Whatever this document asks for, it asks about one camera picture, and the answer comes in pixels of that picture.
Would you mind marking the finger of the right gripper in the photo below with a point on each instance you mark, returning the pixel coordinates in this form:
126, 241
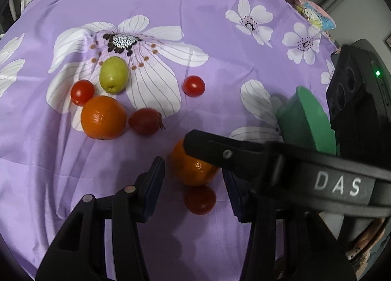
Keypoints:
249, 161

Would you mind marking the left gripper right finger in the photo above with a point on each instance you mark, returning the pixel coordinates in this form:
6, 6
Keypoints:
284, 244

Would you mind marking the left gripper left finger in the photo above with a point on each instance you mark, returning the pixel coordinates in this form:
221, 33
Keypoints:
78, 250

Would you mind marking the green plastic plate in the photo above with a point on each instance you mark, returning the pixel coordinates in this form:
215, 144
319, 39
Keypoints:
303, 123

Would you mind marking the cherry tomato with stem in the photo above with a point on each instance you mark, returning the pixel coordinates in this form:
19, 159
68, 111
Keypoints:
146, 121

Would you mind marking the large orange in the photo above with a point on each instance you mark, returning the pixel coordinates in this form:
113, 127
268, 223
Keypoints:
103, 118

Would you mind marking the green jujube fruit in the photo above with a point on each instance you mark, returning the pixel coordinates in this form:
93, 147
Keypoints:
114, 75

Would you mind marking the cartoon print pillow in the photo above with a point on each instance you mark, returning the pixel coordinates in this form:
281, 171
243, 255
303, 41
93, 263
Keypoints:
315, 15

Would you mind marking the purple floral tablecloth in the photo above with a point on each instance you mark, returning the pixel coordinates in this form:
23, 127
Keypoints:
251, 54

